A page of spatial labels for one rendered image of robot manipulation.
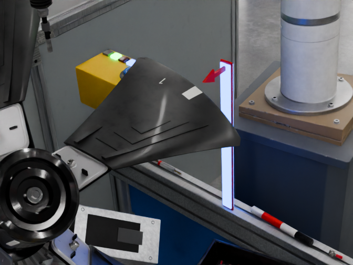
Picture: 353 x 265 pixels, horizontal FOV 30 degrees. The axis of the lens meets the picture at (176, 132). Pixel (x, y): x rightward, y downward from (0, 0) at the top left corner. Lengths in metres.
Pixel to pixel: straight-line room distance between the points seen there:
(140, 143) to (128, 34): 1.06
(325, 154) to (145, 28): 0.87
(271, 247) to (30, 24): 0.64
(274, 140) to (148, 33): 0.79
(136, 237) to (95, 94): 0.42
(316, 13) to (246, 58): 2.27
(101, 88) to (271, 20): 2.72
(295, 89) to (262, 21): 2.59
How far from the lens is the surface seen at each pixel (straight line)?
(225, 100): 1.16
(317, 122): 1.37
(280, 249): 1.28
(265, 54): 3.62
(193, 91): 1.05
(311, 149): 1.36
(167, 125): 0.98
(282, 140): 1.38
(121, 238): 1.04
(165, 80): 1.06
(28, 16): 0.92
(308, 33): 1.35
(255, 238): 1.31
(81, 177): 0.90
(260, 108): 1.42
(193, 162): 2.48
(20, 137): 0.88
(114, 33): 1.94
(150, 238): 1.07
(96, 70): 1.37
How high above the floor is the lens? 1.74
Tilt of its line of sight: 35 degrees down
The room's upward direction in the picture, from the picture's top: 4 degrees counter-clockwise
